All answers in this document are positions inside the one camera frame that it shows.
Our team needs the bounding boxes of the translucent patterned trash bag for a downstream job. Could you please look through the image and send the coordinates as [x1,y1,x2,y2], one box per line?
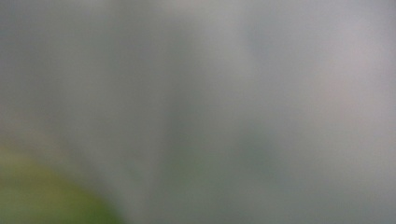
[0,0,396,224]

